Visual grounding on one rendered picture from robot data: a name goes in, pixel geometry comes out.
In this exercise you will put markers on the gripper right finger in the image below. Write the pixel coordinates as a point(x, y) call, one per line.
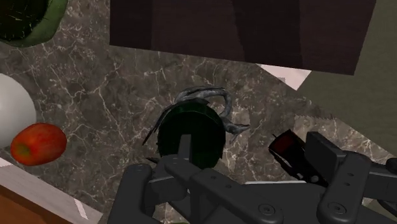
point(344, 183)

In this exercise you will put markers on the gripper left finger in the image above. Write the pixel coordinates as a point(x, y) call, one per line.
point(217, 186)

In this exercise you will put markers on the dark green pot grey leaves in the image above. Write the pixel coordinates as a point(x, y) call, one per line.
point(192, 133)

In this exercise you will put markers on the black and red device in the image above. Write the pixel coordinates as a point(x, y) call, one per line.
point(288, 149)

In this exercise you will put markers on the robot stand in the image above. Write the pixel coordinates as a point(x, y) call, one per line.
point(201, 28)

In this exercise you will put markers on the red apple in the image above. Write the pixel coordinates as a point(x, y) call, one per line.
point(38, 144)

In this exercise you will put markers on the white round object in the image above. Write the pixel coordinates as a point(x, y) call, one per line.
point(14, 108)

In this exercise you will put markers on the green bowl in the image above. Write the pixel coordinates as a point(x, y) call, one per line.
point(52, 23)

